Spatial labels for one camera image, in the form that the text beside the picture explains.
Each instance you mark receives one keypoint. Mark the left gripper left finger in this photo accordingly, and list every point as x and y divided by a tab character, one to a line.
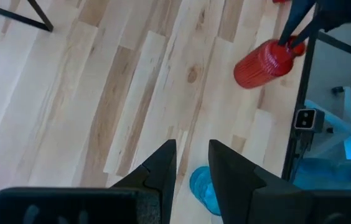
160	180

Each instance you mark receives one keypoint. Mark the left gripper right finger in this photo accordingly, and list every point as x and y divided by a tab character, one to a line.
234	183

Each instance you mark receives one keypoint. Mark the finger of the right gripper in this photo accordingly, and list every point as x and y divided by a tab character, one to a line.
307	32
297	15

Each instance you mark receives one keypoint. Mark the red ribbed glass vase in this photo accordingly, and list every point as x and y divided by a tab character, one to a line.
262	65

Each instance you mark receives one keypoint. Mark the blue textured glass vase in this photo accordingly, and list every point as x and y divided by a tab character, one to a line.
202	189

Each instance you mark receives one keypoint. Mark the black metal rig frame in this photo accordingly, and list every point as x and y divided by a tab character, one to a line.
301	93

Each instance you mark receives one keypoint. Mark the small grey camera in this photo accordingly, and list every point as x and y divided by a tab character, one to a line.
306	119

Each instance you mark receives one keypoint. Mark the wooden shelf black frame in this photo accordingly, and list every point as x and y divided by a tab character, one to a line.
48	26

